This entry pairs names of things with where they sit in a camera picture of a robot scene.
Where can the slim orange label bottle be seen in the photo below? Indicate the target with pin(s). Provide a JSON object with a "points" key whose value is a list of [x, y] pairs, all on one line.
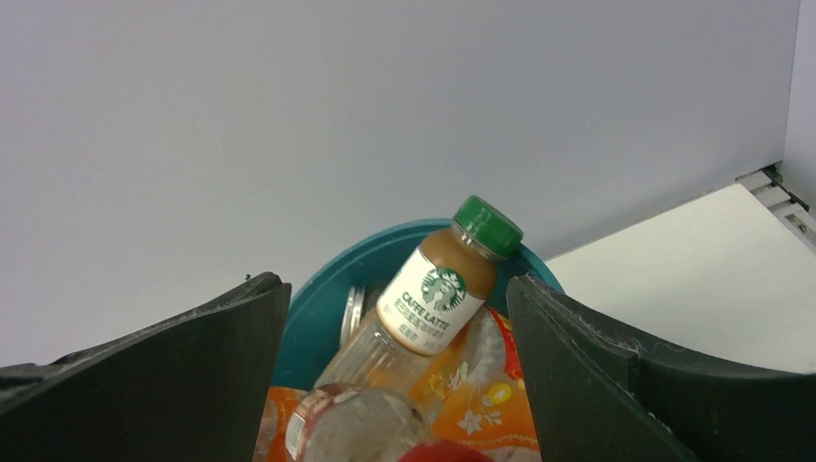
{"points": [[279, 405]]}

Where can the crushed orange label bottle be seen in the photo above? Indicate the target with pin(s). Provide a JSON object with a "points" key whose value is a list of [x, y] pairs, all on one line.
{"points": [[474, 392]]}

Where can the red cap clear bottle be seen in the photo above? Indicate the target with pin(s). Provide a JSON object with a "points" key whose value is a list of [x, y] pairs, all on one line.
{"points": [[346, 422]]}

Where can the teal plastic bin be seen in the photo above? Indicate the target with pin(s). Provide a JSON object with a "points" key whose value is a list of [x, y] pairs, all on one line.
{"points": [[311, 336]]}

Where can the clear plastic jar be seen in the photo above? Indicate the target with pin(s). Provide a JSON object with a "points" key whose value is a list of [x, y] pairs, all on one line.
{"points": [[359, 301]]}

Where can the green cap coffee bottle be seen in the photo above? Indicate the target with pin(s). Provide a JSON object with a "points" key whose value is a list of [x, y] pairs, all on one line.
{"points": [[438, 289]]}

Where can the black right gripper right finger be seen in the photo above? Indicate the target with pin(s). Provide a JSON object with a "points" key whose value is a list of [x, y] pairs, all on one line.
{"points": [[602, 390]]}

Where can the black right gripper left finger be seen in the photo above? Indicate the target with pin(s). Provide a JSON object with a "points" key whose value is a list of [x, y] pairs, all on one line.
{"points": [[190, 388]]}

